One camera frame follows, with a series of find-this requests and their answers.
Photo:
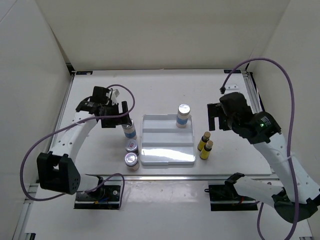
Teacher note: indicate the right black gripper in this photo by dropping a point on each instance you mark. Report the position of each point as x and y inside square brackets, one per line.
[215, 110]

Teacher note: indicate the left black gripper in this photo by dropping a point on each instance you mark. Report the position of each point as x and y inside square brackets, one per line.
[115, 121]

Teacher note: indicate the blue label bead jar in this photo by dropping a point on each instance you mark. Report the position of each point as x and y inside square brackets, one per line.
[130, 130]
[183, 113]

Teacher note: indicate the yellow label bottle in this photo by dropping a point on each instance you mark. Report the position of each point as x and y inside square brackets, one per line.
[205, 152]
[204, 139]

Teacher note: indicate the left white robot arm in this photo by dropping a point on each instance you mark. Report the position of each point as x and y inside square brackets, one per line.
[57, 170]

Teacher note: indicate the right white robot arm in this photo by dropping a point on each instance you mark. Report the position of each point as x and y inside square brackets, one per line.
[298, 193]

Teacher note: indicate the dark spice jar red label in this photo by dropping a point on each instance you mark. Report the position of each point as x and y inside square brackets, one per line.
[132, 146]

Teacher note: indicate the tan spice jar red label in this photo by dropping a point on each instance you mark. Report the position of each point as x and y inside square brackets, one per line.
[131, 161]

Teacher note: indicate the white tiered organizer tray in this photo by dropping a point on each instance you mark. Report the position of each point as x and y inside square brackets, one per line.
[163, 143]

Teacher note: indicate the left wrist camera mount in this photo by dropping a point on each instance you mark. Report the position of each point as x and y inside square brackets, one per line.
[112, 95]

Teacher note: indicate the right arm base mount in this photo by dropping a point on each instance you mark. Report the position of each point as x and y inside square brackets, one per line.
[223, 197]

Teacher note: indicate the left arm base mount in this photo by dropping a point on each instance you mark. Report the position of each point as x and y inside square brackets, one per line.
[108, 196]

